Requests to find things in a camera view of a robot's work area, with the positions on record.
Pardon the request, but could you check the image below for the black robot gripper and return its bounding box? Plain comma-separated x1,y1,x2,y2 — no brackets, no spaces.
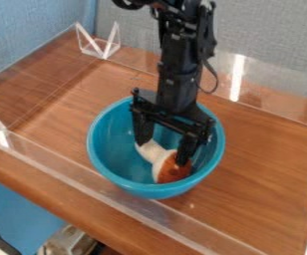
131,64,215,166

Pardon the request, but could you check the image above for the brown and white toy mushroom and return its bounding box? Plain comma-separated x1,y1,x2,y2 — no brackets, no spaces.
136,139,192,183

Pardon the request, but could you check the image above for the blue plastic bowl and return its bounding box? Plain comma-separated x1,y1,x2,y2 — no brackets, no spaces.
86,97,225,199

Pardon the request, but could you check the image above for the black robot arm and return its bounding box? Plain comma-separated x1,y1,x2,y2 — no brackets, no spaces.
112,0,216,165

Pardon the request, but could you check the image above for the clear acrylic table barrier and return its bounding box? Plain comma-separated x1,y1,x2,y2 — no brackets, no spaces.
0,28,307,255

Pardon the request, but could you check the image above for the white power strip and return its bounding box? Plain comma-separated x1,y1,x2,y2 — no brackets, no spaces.
37,224,97,255

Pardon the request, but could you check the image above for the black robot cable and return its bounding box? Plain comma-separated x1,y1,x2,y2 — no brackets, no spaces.
195,54,220,95

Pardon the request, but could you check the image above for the clear acrylic corner bracket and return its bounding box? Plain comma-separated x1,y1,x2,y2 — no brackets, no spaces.
76,22,122,60

